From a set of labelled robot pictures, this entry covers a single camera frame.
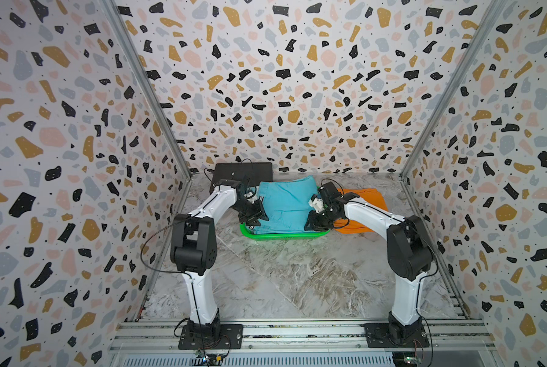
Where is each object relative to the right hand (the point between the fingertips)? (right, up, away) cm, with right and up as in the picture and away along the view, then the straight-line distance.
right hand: (307, 227), depth 92 cm
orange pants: (+33, +13, +21) cm, 41 cm away
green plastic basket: (-11, -4, 0) cm, 11 cm away
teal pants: (-8, +9, +2) cm, 12 cm away
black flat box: (-25, +26, +33) cm, 49 cm away
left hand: (-16, +4, -1) cm, 17 cm away
